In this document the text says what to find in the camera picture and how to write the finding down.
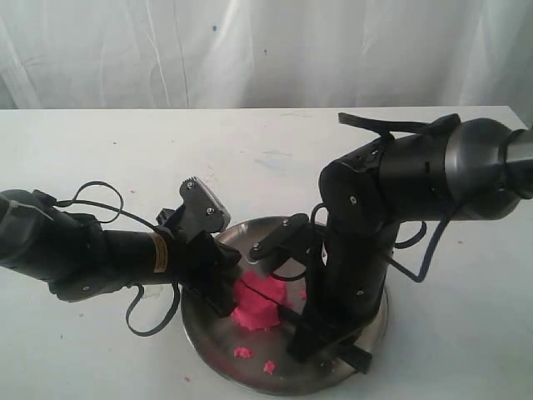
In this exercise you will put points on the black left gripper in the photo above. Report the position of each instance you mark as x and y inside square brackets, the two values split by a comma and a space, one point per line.
[206, 263]

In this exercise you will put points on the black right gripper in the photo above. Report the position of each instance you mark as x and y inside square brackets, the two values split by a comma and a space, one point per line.
[345, 293]

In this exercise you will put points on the pink dough lump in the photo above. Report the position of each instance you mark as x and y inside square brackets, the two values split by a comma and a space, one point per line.
[257, 299]

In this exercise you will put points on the black serrated knife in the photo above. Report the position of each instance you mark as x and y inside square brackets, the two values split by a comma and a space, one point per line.
[309, 338]

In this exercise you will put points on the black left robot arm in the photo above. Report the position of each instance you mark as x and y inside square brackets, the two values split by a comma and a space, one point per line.
[78, 259]

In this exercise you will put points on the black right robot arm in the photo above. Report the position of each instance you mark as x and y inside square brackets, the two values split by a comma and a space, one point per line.
[442, 171]

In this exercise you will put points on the round steel plate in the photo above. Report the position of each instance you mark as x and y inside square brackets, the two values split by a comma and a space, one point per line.
[214, 338]

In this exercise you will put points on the pink crumb front left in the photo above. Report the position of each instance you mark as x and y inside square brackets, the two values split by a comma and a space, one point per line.
[243, 352]

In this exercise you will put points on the white backdrop curtain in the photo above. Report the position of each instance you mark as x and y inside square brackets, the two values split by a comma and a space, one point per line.
[265, 54]

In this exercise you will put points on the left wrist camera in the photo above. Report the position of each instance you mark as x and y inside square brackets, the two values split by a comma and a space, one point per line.
[201, 209]

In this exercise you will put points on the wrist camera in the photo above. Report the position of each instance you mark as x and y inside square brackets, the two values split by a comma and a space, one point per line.
[201, 209]
[289, 240]

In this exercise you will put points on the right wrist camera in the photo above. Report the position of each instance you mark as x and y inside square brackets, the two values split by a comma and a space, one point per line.
[289, 240]

